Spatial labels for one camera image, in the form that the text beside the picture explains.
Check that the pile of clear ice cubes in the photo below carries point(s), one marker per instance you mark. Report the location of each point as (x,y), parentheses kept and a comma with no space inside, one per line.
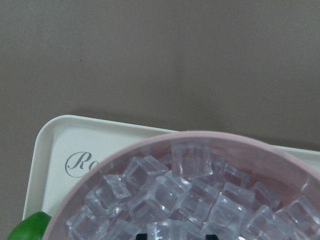
(185,195)

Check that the pink bowl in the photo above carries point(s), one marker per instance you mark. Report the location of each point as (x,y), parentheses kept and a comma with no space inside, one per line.
(290,177)

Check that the cream rectangular tray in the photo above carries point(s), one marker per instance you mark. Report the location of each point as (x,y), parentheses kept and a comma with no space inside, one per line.
(69,146)

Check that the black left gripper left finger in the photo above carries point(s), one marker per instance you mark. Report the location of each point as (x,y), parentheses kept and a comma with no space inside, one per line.
(141,236)

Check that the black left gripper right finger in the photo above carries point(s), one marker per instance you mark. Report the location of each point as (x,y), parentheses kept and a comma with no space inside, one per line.
(210,237)

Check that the green lime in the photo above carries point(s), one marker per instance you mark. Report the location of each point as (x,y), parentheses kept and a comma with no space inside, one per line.
(31,228)

